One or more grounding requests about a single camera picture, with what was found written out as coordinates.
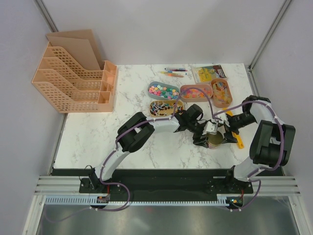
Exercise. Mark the tan tray of lollipops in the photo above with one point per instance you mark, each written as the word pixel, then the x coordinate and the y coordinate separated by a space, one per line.
pixel 161 108

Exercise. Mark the grey tray of colourful candies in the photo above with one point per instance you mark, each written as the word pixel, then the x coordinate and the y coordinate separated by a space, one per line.
pixel 161 91

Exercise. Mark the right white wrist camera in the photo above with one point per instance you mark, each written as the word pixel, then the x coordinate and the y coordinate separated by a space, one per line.
pixel 221 119

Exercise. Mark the coloured pens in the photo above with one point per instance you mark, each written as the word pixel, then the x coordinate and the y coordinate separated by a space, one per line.
pixel 174 72

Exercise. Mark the yellow plastic scoop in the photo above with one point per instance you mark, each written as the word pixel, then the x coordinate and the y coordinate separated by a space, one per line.
pixel 240 143

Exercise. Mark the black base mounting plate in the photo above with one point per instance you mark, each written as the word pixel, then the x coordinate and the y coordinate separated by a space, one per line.
pixel 170 173

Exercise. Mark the clear glass jar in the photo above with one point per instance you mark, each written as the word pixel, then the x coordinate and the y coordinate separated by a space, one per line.
pixel 214 144

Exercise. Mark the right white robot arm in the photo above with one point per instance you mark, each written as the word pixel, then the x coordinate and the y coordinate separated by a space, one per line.
pixel 270 147

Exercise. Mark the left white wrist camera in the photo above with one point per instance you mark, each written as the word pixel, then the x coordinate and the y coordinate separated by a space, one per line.
pixel 211 128

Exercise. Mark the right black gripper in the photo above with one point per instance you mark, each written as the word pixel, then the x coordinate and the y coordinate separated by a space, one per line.
pixel 228 134

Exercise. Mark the peach mesh file organizer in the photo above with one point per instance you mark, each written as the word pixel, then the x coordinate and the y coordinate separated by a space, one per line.
pixel 73 77

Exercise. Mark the pink tray of gummy candies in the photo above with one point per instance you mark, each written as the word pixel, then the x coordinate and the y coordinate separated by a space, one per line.
pixel 196 92

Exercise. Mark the aluminium frame rail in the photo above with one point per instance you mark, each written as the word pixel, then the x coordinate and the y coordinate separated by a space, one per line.
pixel 265 185

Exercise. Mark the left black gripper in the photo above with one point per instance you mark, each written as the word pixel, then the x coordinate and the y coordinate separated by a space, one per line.
pixel 195 139

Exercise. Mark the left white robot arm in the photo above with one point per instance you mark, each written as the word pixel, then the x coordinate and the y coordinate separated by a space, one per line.
pixel 134 133

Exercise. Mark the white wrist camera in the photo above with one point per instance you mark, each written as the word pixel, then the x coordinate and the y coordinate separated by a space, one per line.
pixel 211 128
pixel 221 119

